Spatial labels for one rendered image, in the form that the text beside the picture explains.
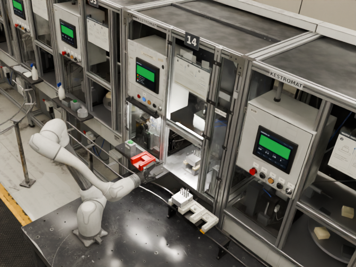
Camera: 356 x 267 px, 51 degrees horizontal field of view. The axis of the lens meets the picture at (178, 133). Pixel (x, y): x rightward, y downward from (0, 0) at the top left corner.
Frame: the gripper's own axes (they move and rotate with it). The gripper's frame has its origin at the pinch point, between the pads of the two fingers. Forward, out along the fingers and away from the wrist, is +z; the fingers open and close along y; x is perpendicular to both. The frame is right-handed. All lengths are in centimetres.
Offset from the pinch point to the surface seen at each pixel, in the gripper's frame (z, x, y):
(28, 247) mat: -71, 88, -111
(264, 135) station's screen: 18, -64, 54
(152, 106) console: 19.4, 30.9, 29.1
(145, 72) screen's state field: 18, 38, 54
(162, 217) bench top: -1.1, -7.5, -44.1
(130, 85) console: 20, 59, 34
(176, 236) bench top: -6, -27, -44
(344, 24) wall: 379, 45, 27
